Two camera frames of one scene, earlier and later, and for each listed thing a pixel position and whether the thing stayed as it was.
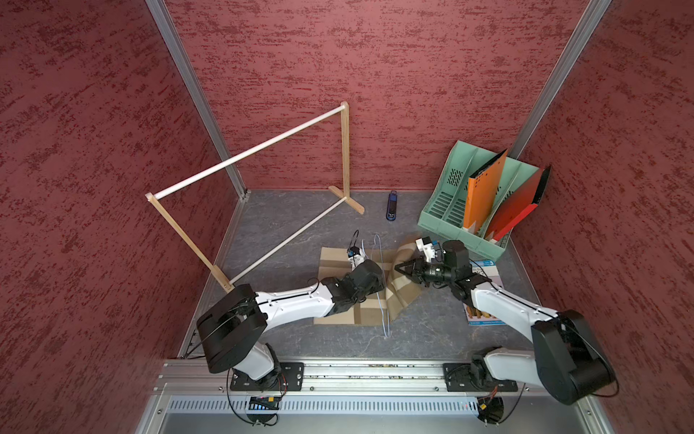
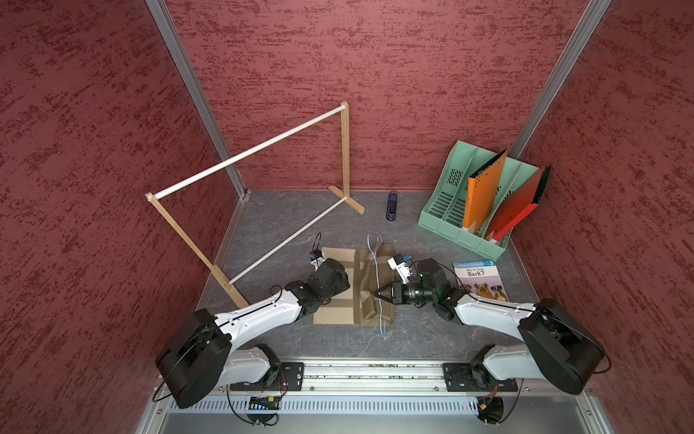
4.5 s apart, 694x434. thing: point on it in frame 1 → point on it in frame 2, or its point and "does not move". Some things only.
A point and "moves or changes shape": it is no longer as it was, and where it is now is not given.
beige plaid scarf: (394, 300) moves or changes shape
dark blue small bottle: (391, 208) does not move
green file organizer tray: (444, 214) does not move
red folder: (519, 204) does not move
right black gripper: (406, 264) → (397, 293)
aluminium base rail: (326, 380) does not move
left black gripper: (377, 287) → (342, 283)
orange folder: (482, 191) does not move
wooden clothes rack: (219, 273) does not move
